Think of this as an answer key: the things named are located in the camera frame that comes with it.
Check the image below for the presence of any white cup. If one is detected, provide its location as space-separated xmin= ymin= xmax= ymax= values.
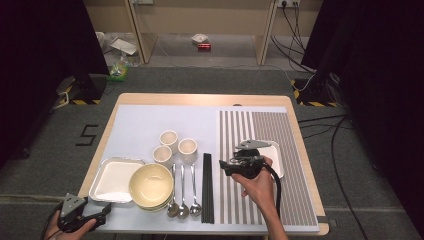
xmin=152 ymin=145 xmax=174 ymax=171
xmin=177 ymin=137 xmax=199 ymax=165
xmin=159 ymin=129 xmax=179 ymax=154

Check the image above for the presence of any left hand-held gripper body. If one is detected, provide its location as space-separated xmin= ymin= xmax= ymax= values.
xmin=58 ymin=193 xmax=98 ymax=233

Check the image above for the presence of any white table sheet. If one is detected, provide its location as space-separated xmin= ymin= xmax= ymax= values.
xmin=87 ymin=104 xmax=321 ymax=234

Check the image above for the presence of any person's left hand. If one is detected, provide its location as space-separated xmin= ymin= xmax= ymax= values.
xmin=43 ymin=210 xmax=98 ymax=240

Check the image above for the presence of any white flat box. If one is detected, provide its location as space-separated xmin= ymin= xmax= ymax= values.
xmin=109 ymin=37 xmax=139 ymax=56

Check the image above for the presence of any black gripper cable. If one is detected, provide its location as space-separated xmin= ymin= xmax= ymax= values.
xmin=40 ymin=202 xmax=64 ymax=240
xmin=263 ymin=162 xmax=283 ymax=219

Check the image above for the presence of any striped grey placemat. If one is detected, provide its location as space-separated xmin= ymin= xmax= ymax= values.
xmin=216 ymin=109 xmax=319 ymax=228

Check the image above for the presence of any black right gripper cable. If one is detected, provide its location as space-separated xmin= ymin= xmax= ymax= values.
xmin=263 ymin=162 xmax=283 ymax=219

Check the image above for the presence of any black wall cable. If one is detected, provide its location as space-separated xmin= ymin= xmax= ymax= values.
xmin=270 ymin=1 xmax=316 ymax=74

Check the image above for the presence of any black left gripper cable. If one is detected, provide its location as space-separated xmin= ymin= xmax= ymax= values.
xmin=40 ymin=202 xmax=64 ymax=240

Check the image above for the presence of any white square tray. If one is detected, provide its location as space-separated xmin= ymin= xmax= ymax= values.
xmin=88 ymin=157 xmax=147 ymax=204
xmin=238 ymin=139 xmax=285 ymax=180

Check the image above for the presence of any cream bowl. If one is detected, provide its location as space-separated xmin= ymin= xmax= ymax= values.
xmin=128 ymin=162 xmax=175 ymax=208

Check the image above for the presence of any white packet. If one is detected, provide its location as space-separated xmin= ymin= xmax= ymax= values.
xmin=191 ymin=33 xmax=210 ymax=45

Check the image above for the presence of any black curtain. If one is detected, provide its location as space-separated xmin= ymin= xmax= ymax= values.
xmin=301 ymin=0 xmax=424 ymax=231
xmin=0 ymin=0 xmax=111 ymax=168

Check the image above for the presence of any person's right hand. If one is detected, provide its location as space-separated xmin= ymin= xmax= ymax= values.
xmin=231 ymin=157 xmax=276 ymax=206

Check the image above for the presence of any row of black chopsticks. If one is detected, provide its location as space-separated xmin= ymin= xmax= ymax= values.
xmin=200 ymin=152 xmax=215 ymax=225

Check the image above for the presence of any long black floor cable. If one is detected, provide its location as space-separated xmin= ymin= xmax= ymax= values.
xmin=330 ymin=114 xmax=369 ymax=240

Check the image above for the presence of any metal spoon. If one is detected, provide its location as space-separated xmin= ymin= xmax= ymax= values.
xmin=177 ymin=164 xmax=190 ymax=220
xmin=189 ymin=163 xmax=203 ymax=218
xmin=166 ymin=163 xmax=180 ymax=219

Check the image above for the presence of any green packet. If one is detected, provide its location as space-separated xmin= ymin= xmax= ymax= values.
xmin=107 ymin=63 xmax=130 ymax=82

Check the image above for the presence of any green bowl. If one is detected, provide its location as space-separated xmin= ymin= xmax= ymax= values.
xmin=133 ymin=194 xmax=175 ymax=212

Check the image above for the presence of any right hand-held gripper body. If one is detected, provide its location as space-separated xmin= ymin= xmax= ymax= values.
xmin=232 ymin=139 xmax=273 ymax=179

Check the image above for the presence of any black stand base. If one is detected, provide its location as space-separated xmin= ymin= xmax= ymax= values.
xmin=56 ymin=73 xmax=108 ymax=106
xmin=291 ymin=71 xmax=338 ymax=108

